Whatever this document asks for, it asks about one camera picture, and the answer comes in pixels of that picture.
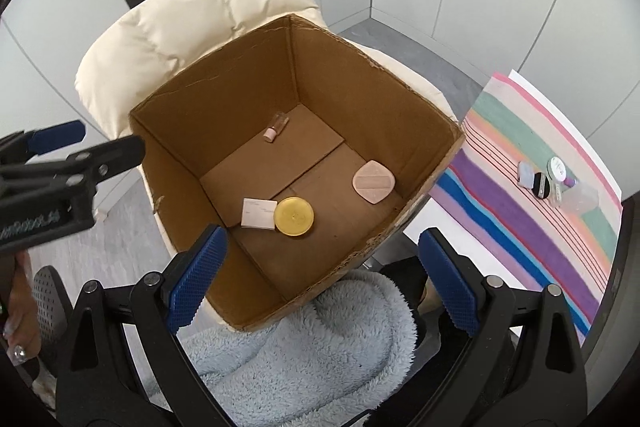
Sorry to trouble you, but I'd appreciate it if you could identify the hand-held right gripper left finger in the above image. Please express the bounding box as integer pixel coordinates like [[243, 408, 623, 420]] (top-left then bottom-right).
[[54, 224, 228, 427]]

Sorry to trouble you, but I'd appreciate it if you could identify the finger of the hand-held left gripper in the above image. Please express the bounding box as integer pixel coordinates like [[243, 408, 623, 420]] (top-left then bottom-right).
[[0, 135, 147, 188], [0, 120, 87, 168]]

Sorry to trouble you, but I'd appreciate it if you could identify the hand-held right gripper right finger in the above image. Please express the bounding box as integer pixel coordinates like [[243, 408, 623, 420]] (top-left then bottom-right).
[[417, 227, 587, 427]]

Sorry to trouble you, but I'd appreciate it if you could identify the small square cosmetic box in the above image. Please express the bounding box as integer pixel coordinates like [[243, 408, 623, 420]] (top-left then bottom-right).
[[240, 198, 279, 230]]

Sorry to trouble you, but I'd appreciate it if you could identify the round cosmetic jar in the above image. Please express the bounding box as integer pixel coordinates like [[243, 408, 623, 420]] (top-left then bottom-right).
[[273, 197, 316, 238]]

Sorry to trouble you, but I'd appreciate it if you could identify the round tan compact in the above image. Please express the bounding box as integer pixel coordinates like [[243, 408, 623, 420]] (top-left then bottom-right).
[[351, 160, 397, 205]]

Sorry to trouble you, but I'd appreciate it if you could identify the clear plastic bottle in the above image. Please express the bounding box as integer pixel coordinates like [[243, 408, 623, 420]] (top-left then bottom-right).
[[549, 179, 600, 214]]

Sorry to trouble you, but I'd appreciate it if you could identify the brown foundation bottle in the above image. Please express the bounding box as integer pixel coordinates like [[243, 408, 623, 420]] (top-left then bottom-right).
[[263, 113, 290, 142]]

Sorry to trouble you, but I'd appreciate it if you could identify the brown cardboard box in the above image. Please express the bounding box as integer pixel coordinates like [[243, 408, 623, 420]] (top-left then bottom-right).
[[128, 13, 466, 334]]

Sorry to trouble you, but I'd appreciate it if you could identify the person's left hand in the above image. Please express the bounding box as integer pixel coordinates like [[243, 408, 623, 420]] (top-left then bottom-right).
[[0, 252, 43, 365]]

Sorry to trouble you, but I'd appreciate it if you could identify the striped towel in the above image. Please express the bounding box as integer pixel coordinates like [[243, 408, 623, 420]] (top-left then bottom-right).
[[430, 74, 623, 340]]

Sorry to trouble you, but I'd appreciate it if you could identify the black office chair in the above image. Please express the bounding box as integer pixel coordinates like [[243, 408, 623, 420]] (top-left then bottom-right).
[[27, 264, 76, 378]]

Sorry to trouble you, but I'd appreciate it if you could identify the light blue small case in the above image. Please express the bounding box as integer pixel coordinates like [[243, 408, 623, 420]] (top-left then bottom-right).
[[516, 161, 537, 188]]

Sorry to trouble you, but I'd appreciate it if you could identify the light blue fleece cloth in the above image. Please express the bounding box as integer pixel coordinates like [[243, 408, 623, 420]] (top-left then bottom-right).
[[145, 269, 418, 427]]

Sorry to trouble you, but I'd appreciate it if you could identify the cream padded chair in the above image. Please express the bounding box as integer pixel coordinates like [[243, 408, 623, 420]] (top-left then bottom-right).
[[75, 0, 457, 333]]

